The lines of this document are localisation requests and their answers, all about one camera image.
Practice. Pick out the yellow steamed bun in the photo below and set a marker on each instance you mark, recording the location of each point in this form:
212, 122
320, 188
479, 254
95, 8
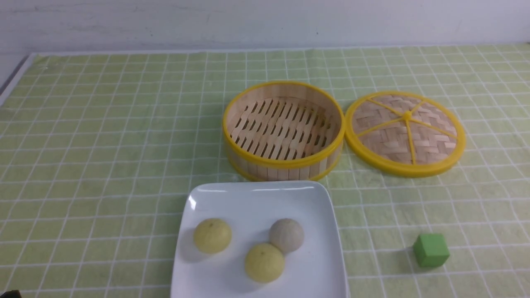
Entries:
212, 236
264, 263

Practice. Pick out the grey steamed bun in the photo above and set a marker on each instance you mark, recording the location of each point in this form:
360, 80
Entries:
287, 235

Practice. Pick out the white square plate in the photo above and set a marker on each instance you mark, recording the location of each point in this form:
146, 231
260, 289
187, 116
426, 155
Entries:
259, 240

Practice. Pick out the yellow steamed bun on plate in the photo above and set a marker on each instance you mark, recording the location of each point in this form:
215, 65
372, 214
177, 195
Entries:
264, 263

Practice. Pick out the bamboo steamer basket yellow rim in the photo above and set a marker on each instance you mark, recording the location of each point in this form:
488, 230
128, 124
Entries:
283, 130

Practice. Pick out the woven bamboo steamer lid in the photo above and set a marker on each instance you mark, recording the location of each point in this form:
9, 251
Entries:
404, 134

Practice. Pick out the green checkered tablecloth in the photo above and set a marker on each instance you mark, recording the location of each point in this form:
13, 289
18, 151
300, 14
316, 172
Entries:
98, 155

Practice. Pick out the green cube block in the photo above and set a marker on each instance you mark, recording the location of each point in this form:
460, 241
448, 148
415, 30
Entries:
431, 250

